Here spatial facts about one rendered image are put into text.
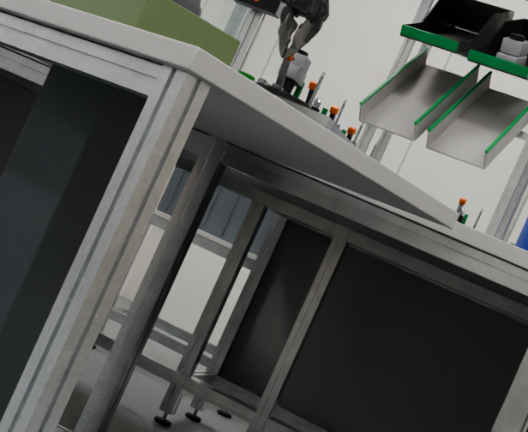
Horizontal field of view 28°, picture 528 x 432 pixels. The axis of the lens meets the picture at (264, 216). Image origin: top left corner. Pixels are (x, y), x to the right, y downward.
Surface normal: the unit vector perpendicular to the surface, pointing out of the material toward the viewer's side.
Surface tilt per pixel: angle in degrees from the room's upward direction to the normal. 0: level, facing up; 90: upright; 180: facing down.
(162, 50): 90
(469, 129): 45
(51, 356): 90
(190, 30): 90
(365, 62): 90
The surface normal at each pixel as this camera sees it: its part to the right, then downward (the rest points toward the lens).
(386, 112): 0.00, -0.79
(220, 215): -0.26, -0.14
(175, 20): 0.71, 0.30
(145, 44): -0.57, -0.28
